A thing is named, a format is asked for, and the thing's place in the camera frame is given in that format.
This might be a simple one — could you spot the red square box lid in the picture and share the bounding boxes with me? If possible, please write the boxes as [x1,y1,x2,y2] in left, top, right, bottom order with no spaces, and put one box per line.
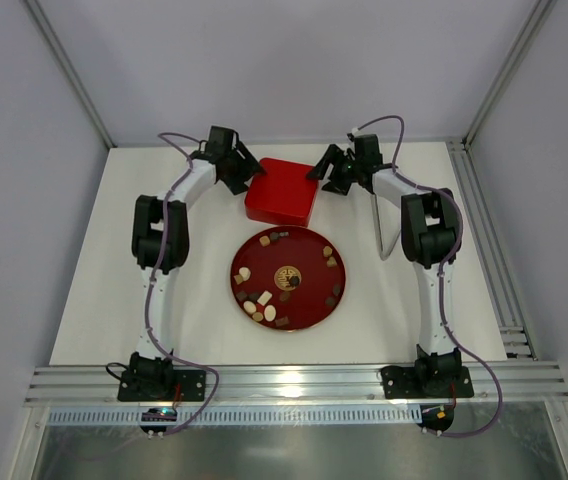
[244,157,319,202]

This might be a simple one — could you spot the steel tongs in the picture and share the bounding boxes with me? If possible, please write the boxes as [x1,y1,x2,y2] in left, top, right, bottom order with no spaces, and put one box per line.
[371,195,401,261]

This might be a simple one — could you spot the red square chocolate box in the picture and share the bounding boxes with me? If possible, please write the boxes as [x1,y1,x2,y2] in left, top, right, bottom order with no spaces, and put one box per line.
[244,197,314,227]

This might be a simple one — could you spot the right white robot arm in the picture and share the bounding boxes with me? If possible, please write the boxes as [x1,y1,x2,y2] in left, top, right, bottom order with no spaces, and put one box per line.
[307,134,473,399]

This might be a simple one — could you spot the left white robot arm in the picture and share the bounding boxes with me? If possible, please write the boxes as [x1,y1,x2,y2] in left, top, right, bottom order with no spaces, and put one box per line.
[116,126,265,402]

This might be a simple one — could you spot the white heart chocolate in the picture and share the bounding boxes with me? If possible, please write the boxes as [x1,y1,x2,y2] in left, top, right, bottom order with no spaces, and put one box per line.
[239,267,251,280]

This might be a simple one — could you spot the white rectangular chocolate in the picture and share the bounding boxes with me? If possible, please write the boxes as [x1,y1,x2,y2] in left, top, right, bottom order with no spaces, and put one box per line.
[257,291,272,306]

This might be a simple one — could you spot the white spiral round chocolate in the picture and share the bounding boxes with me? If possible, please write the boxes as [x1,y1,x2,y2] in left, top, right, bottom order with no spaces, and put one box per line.
[243,301,256,313]

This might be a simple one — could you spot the white oval chocolate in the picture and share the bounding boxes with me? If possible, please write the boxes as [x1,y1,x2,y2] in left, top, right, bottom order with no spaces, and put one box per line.
[263,305,277,322]

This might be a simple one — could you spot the brown striped square chocolate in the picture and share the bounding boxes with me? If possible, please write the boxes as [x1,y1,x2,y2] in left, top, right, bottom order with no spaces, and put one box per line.
[275,317,290,327]

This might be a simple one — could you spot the round red lacquer plate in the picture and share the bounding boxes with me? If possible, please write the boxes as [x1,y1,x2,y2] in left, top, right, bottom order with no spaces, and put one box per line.
[230,226,347,332]

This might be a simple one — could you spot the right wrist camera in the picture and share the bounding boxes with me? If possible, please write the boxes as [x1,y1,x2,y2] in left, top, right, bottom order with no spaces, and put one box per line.
[347,128,361,142]

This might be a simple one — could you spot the perforated cable duct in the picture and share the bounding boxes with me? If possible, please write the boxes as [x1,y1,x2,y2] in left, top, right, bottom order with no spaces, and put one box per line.
[47,404,422,428]

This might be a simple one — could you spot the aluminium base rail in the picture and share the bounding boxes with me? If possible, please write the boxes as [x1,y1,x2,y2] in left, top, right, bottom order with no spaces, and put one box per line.
[24,360,568,407]

